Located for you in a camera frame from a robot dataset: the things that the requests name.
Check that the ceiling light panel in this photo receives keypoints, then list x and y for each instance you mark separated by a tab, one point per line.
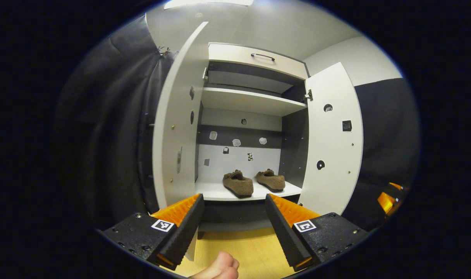
208	3

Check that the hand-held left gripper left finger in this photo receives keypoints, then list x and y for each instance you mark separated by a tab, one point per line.
187	232

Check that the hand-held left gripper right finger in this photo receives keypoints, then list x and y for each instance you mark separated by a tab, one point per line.
282	232

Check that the brown fuzzy shoe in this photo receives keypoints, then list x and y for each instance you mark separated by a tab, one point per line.
271	180
238	184

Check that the white cabinet drawer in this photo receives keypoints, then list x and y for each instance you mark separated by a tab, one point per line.
231	52

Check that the white and grey shoe cabinet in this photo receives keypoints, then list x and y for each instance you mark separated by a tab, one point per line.
266	159

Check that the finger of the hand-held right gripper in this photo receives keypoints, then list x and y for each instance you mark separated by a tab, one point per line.
384	202
397	186

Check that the black backdrop cloth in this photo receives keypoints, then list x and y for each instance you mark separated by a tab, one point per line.
111	135

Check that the white cabinet door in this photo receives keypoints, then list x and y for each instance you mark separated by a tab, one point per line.
177	116
332	139

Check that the metal door hinge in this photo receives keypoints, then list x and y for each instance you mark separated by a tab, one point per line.
205	73
308	95

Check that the metal cloth clip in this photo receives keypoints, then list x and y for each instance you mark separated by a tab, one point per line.
164	50

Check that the white cabinet shelf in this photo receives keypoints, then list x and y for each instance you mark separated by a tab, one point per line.
216	190
251	101

